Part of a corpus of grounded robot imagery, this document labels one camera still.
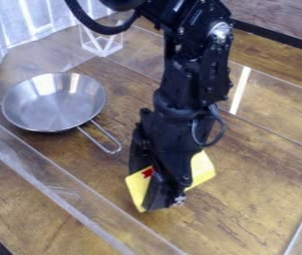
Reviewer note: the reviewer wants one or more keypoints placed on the clear acrylic tray wall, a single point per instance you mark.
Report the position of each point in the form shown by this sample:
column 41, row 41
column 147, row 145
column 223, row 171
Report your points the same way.
column 65, row 202

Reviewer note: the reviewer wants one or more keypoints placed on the white sheer curtain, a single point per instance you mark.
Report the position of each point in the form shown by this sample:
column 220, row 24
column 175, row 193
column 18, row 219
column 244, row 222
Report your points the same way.
column 29, row 20

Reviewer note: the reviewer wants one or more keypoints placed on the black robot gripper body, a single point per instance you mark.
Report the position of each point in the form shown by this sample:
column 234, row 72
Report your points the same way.
column 179, row 136

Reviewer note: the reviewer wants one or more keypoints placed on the silver metal frying pan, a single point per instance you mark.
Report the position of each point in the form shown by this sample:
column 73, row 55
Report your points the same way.
column 56, row 102

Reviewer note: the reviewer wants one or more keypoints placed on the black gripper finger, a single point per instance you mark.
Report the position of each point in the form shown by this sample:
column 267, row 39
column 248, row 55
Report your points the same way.
column 165, row 191
column 140, row 152

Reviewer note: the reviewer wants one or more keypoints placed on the yellow butter block toy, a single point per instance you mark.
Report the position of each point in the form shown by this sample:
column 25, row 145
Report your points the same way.
column 139, row 181

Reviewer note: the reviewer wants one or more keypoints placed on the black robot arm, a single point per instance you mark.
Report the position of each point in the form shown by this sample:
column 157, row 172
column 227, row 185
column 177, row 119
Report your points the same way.
column 197, row 40

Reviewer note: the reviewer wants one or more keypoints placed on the black bar on table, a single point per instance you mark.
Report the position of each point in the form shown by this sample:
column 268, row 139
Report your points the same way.
column 270, row 34

